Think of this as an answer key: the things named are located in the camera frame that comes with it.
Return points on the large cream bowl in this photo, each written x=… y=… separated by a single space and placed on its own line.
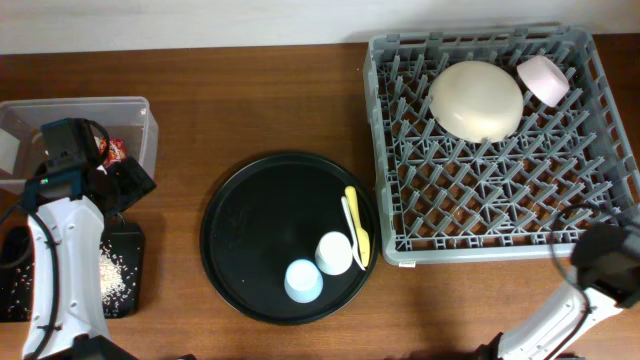
x=476 y=101

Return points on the white cup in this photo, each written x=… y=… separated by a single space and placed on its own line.
x=333 y=255

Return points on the grey plastic dishwasher rack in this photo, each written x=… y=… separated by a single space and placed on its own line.
x=442 y=199

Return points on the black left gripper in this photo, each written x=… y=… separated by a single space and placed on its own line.
x=134 y=180

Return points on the white plastic spoon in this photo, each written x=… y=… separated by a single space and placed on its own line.
x=354 y=241

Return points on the black rectangular tray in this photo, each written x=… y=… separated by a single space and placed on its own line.
x=126 y=236

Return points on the yellow plastic spoon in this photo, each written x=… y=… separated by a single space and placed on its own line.
x=364 y=243

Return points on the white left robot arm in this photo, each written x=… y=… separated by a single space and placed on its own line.
x=66 y=208

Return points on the round black tray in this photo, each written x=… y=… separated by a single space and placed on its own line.
x=270 y=213

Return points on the pink bowl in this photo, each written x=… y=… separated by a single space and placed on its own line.
x=544 y=79

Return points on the light blue cup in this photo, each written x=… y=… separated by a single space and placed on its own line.
x=303 y=281

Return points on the red snack wrapper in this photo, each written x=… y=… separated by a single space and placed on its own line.
x=116 y=153

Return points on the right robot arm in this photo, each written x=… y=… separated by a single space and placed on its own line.
x=602 y=282

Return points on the clear plastic waste bin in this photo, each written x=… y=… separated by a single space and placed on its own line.
x=22 y=148

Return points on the white rice pile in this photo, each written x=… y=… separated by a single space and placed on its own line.
x=119 y=287

